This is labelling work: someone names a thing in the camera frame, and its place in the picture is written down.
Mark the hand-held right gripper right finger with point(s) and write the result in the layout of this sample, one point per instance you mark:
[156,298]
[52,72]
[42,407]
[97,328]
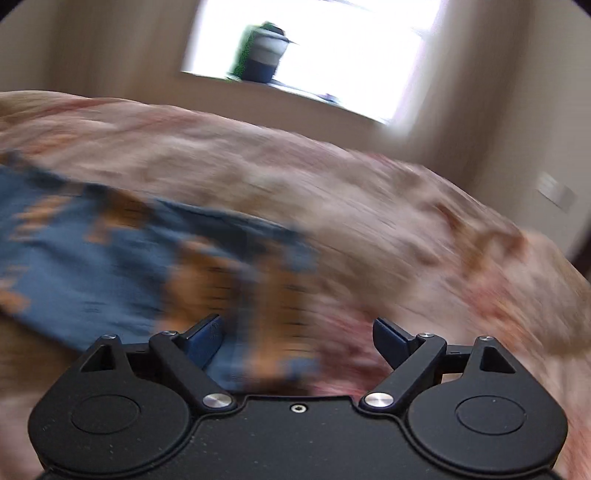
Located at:
[390,342]

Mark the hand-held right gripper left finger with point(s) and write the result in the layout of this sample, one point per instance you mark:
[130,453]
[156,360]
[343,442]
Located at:
[206,342]

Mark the blue pants with orange print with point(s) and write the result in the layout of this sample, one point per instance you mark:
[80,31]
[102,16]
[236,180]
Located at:
[120,272]

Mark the floral pink blanket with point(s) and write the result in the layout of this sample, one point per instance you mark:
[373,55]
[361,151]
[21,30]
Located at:
[378,221]

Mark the small blue and red box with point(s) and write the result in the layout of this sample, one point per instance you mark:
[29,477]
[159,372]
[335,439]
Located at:
[329,97]

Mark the white sheer curtain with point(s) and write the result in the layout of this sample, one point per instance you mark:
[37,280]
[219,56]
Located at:
[425,92]

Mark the white window sill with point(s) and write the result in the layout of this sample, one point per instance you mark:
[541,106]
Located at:
[300,94]

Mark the bright window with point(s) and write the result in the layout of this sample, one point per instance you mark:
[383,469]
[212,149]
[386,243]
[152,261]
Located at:
[351,50]

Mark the blue and grey backpack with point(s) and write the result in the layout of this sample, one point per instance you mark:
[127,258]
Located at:
[263,53]

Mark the beige curtain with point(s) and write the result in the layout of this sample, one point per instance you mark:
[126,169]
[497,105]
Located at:
[115,41]

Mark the white wall socket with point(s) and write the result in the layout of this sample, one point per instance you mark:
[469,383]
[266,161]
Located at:
[556,190]

